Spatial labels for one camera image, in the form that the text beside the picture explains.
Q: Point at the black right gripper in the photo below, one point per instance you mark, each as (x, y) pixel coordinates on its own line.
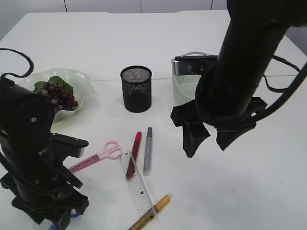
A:
(230, 127)

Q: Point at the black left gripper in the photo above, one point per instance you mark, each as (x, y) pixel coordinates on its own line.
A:
(51, 196)

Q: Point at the blue scissors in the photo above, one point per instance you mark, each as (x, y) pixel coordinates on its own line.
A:
(74, 214)

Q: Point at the grey glitter pen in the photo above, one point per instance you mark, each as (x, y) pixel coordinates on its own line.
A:
(148, 152)

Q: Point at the pink scissors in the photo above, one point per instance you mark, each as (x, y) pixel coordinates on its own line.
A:
(111, 150)

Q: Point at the clear plastic ruler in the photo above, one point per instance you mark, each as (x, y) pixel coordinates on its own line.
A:
(136, 185)

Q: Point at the purple artificial grape bunch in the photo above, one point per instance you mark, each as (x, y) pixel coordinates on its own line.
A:
(58, 93)

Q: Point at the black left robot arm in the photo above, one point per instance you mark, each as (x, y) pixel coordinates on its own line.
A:
(33, 157)

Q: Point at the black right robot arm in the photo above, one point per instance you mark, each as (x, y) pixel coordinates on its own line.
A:
(224, 96)

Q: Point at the green woven plastic basket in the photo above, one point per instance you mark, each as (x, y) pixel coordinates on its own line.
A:
(184, 87)

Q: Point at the red marker pen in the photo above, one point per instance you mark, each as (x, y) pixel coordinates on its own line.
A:
(134, 153)

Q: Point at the gold marker pen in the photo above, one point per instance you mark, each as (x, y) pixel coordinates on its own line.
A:
(151, 213)

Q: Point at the black mesh pen holder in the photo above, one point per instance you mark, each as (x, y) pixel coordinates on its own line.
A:
(137, 88)

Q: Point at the pale green wavy plate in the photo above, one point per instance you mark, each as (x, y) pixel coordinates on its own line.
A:
(79, 81)

